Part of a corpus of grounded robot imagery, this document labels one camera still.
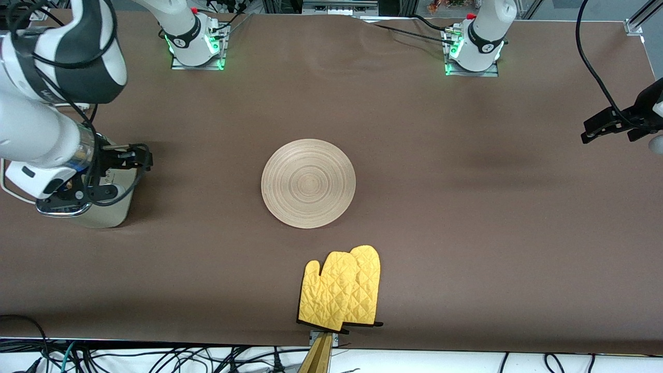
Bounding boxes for round wooden plate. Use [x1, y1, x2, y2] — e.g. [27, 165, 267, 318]
[261, 138, 356, 229]

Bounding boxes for cream and chrome toaster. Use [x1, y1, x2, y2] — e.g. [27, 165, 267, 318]
[35, 132, 138, 228]

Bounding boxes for orange background object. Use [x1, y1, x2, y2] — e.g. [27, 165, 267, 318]
[427, 0, 468, 14]

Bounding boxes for brown table cover sheet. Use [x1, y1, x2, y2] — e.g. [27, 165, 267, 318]
[0, 8, 663, 356]

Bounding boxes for yellow quilted oven mitt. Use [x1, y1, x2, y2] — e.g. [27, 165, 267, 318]
[297, 251, 359, 332]
[342, 245, 384, 328]

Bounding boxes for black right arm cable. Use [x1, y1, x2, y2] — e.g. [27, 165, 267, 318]
[5, 0, 152, 208]

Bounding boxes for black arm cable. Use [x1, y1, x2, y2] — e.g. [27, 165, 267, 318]
[575, 0, 636, 128]
[5, 0, 152, 208]

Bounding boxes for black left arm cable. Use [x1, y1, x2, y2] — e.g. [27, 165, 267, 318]
[575, 0, 636, 128]

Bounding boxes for white toaster cord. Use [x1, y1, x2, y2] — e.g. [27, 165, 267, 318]
[0, 158, 37, 204]

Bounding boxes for aluminium frame profile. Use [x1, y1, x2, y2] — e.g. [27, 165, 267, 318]
[624, 0, 663, 37]

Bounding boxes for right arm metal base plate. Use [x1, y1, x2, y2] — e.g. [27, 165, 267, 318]
[171, 23, 227, 70]

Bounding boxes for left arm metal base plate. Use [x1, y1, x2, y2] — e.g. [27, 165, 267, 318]
[444, 28, 500, 77]

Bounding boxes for black looped floor cable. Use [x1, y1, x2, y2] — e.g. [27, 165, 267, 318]
[0, 314, 50, 373]

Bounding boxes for black base cable bundle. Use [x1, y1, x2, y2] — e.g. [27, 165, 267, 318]
[206, 0, 255, 38]

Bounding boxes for teal floor cable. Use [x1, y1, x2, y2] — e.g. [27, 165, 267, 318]
[58, 341, 77, 373]

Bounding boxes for black table cable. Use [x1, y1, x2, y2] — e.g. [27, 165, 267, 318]
[412, 15, 449, 33]
[372, 23, 456, 45]

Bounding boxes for black floor cable tangle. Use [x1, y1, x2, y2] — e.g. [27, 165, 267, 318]
[78, 344, 311, 373]

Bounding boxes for grey metal frame box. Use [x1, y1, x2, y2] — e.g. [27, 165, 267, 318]
[300, 0, 382, 16]

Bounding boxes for small metal bracket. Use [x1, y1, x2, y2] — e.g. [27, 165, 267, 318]
[309, 330, 340, 348]

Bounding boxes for yellow wooden post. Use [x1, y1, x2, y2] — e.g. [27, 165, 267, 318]
[298, 333, 333, 373]

